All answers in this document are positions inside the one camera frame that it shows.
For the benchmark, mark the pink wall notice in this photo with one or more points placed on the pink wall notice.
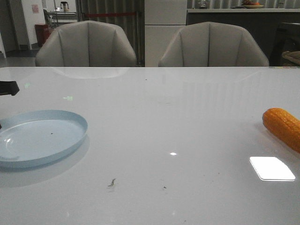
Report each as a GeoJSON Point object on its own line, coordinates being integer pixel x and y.
{"type": "Point", "coordinates": [35, 8]}

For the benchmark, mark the beige upholstered chair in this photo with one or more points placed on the beige upholstered chair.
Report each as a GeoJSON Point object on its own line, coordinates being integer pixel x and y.
{"type": "Point", "coordinates": [212, 44]}
{"type": "Point", "coordinates": [86, 44]}

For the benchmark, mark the background desk with items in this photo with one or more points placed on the background desk with items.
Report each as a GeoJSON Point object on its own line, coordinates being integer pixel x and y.
{"type": "Point", "coordinates": [59, 12]}

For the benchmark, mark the orange corn cob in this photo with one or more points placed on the orange corn cob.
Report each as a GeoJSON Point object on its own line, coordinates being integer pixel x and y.
{"type": "Point", "coordinates": [284, 126]}

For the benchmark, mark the grey counter with white top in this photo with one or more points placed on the grey counter with white top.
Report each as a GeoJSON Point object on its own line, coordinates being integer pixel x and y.
{"type": "Point", "coordinates": [261, 23]}

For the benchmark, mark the light blue round plate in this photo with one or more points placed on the light blue round plate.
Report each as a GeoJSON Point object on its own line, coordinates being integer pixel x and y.
{"type": "Point", "coordinates": [40, 137]}

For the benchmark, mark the white cabinet with drawers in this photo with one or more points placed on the white cabinet with drawers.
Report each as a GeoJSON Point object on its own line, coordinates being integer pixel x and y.
{"type": "Point", "coordinates": [162, 19]}

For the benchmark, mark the red trash bin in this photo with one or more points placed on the red trash bin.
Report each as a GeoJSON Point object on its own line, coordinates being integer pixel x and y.
{"type": "Point", "coordinates": [42, 33]}

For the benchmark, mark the right beige upholstered chair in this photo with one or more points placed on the right beige upholstered chair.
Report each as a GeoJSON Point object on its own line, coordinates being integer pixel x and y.
{"type": "Point", "coordinates": [212, 44]}

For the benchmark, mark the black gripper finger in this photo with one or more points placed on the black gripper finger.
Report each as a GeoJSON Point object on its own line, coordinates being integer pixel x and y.
{"type": "Point", "coordinates": [9, 88]}

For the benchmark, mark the fruit bowl on counter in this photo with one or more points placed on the fruit bowl on counter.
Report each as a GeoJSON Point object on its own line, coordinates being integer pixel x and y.
{"type": "Point", "coordinates": [250, 4]}

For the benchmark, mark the red barrier belt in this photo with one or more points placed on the red barrier belt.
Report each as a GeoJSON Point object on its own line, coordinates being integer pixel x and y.
{"type": "Point", "coordinates": [110, 14]}

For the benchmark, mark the dark wooden chair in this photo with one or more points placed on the dark wooden chair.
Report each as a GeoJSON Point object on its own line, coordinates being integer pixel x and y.
{"type": "Point", "coordinates": [287, 38]}

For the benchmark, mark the left beige upholstered chair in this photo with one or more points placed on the left beige upholstered chair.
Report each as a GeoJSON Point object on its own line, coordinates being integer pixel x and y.
{"type": "Point", "coordinates": [86, 44]}

